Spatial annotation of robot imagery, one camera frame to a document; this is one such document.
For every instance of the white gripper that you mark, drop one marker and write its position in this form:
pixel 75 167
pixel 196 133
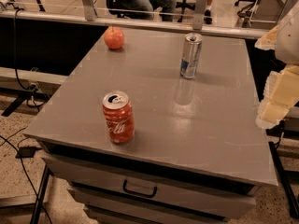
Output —
pixel 289 37

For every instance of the silver blue redbull can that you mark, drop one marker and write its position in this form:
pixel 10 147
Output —
pixel 190 55

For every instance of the red coca-cola can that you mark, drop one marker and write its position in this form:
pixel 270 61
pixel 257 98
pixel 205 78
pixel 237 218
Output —
pixel 118 113

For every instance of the red apple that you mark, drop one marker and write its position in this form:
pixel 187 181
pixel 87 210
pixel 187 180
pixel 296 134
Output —
pixel 114 37

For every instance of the standing person's leg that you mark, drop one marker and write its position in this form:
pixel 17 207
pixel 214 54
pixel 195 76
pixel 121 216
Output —
pixel 207 15

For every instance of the grey top drawer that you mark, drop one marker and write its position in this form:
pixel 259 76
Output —
pixel 171 193

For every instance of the grey drawer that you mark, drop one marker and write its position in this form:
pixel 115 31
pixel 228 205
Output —
pixel 171 193
pixel 112 209

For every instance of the seated person in jeans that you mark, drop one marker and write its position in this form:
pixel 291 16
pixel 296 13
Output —
pixel 144 8

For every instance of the grey lower drawer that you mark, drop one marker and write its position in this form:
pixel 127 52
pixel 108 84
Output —
pixel 112 209

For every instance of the black power adapter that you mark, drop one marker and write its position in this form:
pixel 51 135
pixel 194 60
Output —
pixel 26 152

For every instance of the black table leg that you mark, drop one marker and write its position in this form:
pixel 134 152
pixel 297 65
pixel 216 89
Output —
pixel 40 196

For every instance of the black drawer handle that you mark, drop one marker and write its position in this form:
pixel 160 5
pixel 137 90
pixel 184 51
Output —
pixel 138 190

